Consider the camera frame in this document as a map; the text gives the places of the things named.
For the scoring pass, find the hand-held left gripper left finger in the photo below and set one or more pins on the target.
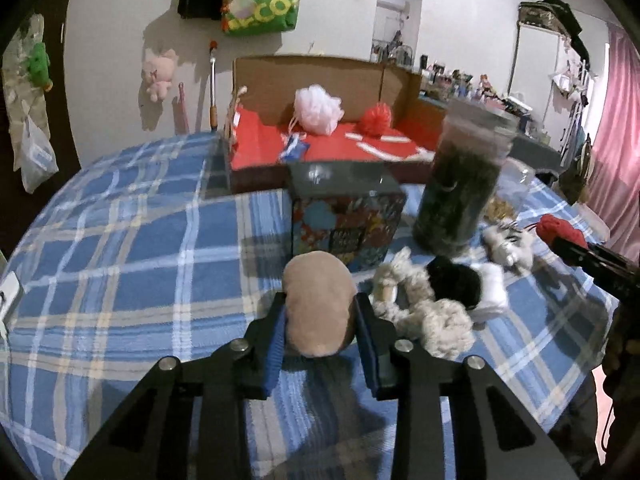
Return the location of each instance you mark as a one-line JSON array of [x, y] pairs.
[[272, 360]]

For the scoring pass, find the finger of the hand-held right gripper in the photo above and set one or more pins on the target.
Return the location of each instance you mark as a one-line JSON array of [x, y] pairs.
[[575, 255]]

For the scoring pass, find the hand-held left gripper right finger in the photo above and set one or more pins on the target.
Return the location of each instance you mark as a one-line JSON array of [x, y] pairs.
[[370, 355]]

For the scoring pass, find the tan round powder puff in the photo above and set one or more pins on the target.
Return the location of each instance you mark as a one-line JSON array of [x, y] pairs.
[[320, 300]]

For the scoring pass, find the cream crochet cloth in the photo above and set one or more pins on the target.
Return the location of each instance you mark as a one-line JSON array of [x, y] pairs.
[[440, 325]]

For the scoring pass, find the red mesh bath pouf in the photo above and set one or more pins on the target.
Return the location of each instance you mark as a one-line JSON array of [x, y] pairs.
[[376, 119]]

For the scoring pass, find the white mesh bath pouf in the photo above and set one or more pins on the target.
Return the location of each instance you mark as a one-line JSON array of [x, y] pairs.
[[315, 107]]

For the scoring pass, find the cardboard box red lining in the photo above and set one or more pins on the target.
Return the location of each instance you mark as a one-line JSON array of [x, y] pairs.
[[310, 75]]

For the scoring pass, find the small clear jar gold contents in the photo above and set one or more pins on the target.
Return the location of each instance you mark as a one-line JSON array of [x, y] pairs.
[[505, 205]]

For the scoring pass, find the black fuzzy scrunchie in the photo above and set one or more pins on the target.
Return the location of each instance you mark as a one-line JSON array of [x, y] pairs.
[[452, 280]]

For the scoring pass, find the desk with dark cloth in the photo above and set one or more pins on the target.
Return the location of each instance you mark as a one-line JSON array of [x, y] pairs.
[[530, 152]]

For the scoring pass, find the pink curtain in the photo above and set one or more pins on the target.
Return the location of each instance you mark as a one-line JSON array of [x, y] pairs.
[[617, 135]]

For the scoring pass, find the floral tin box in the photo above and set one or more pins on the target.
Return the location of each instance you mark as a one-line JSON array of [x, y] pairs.
[[345, 230]]

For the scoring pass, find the large glass jar green contents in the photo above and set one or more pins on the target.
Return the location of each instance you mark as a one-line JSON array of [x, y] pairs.
[[455, 185]]

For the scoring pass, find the white hanging cloth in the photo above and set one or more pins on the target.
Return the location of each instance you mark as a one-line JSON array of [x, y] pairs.
[[567, 80]]

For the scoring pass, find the blue plaid blanket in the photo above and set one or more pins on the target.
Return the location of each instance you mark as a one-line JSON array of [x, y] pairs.
[[125, 260]]

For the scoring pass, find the white cabinet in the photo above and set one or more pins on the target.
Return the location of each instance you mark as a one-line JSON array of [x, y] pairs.
[[537, 75]]

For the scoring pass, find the side table with bottles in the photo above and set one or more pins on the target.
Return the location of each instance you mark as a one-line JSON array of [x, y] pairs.
[[465, 82]]

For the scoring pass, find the black garment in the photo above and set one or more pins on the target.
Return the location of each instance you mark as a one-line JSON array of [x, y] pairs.
[[575, 25]]

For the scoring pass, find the patterned storage box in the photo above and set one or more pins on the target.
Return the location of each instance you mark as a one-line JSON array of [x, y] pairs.
[[537, 17]]

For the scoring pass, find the white flat device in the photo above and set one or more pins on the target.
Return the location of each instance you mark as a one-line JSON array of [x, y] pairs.
[[10, 295]]

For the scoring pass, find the pink plush toy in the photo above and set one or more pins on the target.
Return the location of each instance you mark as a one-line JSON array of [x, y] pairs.
[[160, 72]]

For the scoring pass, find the white air conditioner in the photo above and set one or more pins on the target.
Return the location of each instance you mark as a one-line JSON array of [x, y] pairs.
[[392, 4]]

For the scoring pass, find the clear plastic bag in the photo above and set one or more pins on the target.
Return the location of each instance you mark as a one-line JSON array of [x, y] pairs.
[[35, 160]]

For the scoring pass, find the dark brown wooden door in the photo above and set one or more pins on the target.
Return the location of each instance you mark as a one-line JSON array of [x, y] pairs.
[[62, 85]]

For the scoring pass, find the clear hanging door organizer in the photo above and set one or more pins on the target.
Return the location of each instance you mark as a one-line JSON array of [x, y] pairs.
[[25, 85]]

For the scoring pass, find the green plush toy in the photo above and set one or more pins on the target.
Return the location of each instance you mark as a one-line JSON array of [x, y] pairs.
[[39, 65]]

